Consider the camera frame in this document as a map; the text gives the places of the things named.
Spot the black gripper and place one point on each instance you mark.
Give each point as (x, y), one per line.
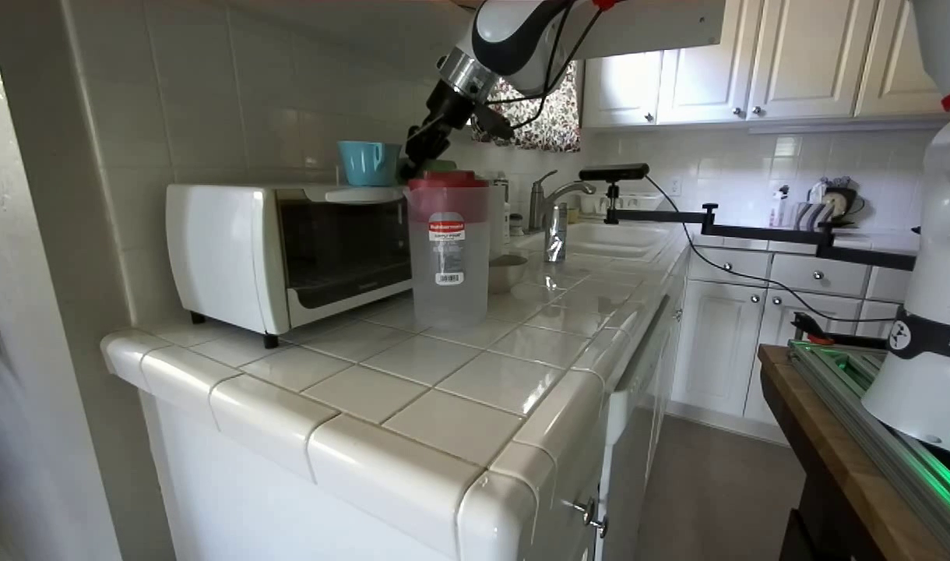
(447, 110)

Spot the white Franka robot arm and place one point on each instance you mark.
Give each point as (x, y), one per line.
(517, 34)

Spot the white toaster oven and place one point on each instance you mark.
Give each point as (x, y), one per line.
(226, 254)

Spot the blue cup white dots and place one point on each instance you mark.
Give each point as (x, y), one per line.
(370, 163)

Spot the clear pitcher red lid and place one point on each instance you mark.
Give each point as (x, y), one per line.
(451, 270)

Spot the chrome kitchen faucet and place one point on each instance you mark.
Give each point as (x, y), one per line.
(539, 205)

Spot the white base cabinets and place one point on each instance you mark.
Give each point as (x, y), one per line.
(723, 343)

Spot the metal cabinet latch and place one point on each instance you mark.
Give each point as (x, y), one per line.
(587, 516)

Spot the dish rack with dishes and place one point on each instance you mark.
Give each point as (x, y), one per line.
(821, 207)

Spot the black red clamp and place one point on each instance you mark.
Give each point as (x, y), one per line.
(837, 333)

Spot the wooden table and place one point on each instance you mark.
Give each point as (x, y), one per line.
(837, 455)

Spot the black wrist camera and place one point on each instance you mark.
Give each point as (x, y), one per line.
(494, 127)

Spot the black camera on stand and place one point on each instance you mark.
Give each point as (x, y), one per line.
(615, 172)

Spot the white wall cabinets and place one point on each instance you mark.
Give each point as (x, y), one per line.
(797, 65)

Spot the aluminium rail green strip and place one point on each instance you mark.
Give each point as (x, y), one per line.
(888, 446)

